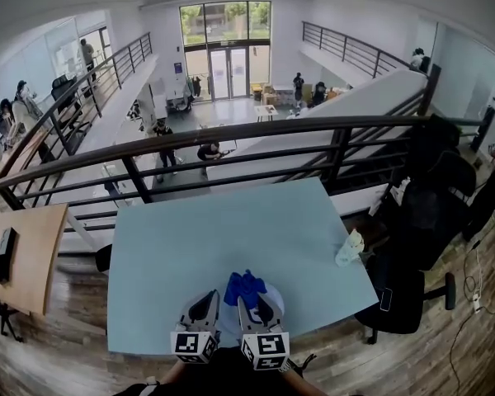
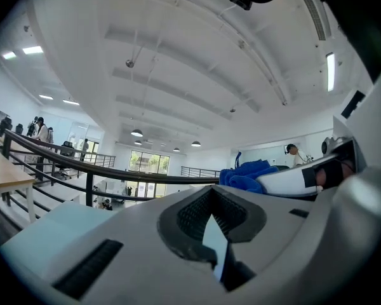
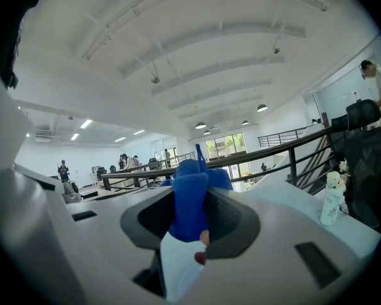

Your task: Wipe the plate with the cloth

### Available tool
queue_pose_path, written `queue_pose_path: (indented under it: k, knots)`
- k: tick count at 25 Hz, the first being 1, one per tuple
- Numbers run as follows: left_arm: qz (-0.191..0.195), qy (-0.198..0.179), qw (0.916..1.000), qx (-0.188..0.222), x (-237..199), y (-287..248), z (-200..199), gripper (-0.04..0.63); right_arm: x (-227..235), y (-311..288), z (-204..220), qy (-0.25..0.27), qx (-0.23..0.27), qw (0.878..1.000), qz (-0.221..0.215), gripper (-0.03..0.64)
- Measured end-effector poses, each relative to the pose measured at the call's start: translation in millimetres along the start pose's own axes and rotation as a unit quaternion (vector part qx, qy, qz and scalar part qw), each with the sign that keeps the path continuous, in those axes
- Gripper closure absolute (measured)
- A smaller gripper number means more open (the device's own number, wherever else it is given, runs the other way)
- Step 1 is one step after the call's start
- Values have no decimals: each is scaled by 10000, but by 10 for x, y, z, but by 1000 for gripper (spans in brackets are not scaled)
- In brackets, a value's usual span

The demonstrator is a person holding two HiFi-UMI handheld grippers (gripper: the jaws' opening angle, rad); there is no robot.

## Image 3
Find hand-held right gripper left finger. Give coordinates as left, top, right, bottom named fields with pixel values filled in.
left=55, top=187, right=178, bottom=305

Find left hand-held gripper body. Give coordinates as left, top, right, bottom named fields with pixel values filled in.
left=14, top=163, right=83, bottom=205

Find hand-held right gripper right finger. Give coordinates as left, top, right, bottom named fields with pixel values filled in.
left=177, top=187, right=361, bottom=305

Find blue cloth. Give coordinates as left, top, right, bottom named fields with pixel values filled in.
left=160, top=143, right=234, bottom=243

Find person's right hand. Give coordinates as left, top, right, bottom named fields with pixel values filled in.
left=194, top=229, right=210, bottom=266

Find black curved railing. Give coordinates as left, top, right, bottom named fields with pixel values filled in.
left=100, top=127, right=337, bottom=196

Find black straight railing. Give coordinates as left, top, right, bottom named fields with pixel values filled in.
left=139, top=152, right=196, bottom=171
left=257, top=127, right=312, bottom=148

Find glass entrance doors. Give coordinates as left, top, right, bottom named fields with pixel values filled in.
left=204, top=132, right=251, bottom=184

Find black mesh office chair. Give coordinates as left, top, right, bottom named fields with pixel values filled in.
left=330, top=99, right=381, bottom=228

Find person's black clothing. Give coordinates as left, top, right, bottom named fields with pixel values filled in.
left=0, top=0, right=50, bottom=90

